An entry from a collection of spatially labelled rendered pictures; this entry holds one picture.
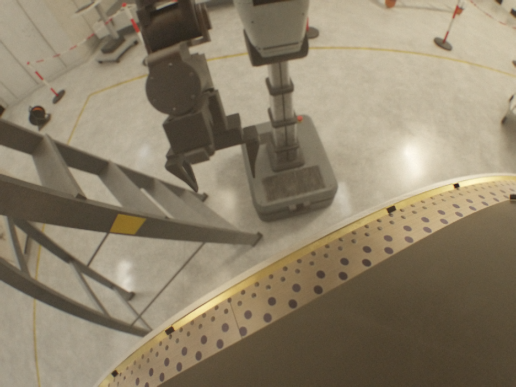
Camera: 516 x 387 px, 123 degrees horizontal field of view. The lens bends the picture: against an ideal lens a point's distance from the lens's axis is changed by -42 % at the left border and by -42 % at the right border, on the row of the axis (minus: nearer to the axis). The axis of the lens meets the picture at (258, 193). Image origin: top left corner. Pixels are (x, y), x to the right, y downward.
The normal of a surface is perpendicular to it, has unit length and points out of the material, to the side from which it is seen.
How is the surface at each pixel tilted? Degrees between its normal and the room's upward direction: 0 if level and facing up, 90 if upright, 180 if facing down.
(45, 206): 87
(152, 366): 43
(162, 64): 60
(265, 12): 90
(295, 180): 0
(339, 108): 0
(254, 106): 0
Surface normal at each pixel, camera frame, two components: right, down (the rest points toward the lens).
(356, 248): -0.35, -0.85
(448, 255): -0.33, -0.94
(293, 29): 0.20, 0.89
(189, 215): -0.13, -0.39
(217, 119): 0.11, 0.58
